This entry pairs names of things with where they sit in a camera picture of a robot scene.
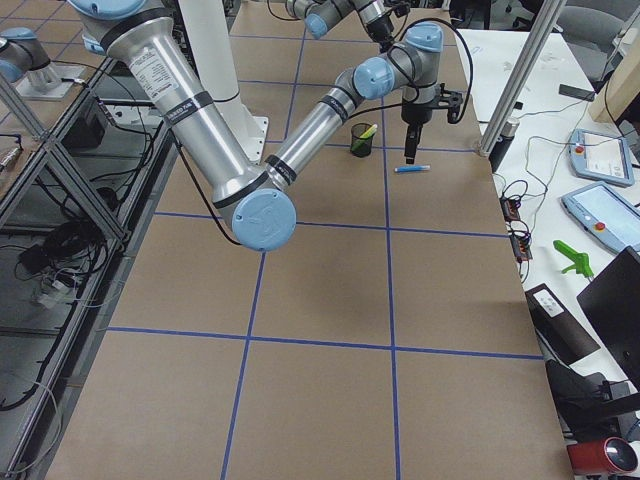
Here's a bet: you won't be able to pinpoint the blue highlighter pen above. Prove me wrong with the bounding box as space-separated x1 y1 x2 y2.
394 165 431 174

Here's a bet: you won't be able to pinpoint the green highlighter pen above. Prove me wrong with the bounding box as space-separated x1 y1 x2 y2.
353 124 378 149

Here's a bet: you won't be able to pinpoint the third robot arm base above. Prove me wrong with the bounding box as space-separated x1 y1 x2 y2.
1 27 85 101

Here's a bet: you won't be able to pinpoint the black mesh pen cup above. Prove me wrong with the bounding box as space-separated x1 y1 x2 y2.
350 123 378 158

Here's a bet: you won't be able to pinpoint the blue tape grid lines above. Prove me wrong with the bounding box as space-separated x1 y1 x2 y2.
107 9 544 480

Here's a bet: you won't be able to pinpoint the orange black circuit board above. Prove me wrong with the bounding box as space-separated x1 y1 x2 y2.
499 196 533 264

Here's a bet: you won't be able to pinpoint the black smartphone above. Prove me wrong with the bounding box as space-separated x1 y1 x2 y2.
558 84 596 102

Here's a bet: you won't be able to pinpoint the upper teach pendant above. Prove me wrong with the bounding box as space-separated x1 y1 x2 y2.
568 129 635 187

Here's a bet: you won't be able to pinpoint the teach pendant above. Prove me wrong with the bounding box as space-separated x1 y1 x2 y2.
568 129 635 187
561 181 639 253

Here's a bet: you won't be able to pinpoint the brown paper table cover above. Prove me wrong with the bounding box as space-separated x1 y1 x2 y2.
47 4 574 480

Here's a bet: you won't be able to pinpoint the green plastic tool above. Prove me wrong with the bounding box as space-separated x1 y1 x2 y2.
553 240 594 280

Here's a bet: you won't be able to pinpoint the lower teach pendant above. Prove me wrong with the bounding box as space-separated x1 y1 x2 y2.
561 181 639 253

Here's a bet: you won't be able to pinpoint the black box with white label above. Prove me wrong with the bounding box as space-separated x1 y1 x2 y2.
525 284 600 364

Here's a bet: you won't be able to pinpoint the black laptop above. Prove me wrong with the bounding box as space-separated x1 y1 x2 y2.
577 247 639 388

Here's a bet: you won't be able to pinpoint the red cylindrical speaker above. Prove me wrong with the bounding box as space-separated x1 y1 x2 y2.
566 437 639 475

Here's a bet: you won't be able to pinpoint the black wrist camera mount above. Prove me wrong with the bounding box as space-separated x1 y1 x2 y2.
434 83 469 125

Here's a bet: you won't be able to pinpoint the aluminium frame post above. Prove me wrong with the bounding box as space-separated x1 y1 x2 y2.
477 0 566 157

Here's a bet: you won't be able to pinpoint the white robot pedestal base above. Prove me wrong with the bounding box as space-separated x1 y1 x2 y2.
178 0 269 164

